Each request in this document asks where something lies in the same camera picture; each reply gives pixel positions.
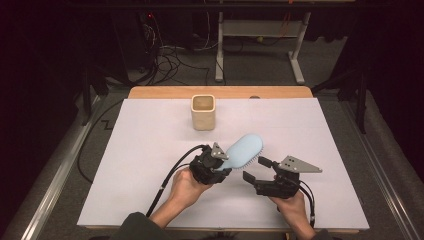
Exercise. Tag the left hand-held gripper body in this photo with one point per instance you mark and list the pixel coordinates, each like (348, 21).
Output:
(205, 170)

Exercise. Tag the person's right hand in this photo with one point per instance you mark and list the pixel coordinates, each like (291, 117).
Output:
(291, 208)

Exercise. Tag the white metal desk frame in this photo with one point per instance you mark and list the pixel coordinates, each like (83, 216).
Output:
(260, 28)

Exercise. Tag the black metal stand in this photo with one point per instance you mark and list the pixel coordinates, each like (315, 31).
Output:
(361, 106)
(87, 96)

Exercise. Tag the white paper sheet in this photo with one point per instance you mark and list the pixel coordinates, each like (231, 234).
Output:
(140, 140)

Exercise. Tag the cream square cup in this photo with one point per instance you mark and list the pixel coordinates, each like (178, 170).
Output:
(203, 120)

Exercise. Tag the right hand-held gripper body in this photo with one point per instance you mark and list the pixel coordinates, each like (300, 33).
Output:
(276, 188)

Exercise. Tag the person's left hand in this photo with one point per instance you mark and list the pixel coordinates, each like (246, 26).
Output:
(185, 191)

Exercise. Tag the aluminium floor rail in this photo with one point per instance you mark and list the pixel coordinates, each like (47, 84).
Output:
(60, 181)
(383, 173)

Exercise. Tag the light blue hairbrush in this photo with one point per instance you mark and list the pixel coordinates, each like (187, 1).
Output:
(243, 151)

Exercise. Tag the wooden table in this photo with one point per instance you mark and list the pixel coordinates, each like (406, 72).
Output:
(160, 92)

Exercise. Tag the dark table grommet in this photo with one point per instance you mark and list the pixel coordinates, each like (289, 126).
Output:
(255, 97)

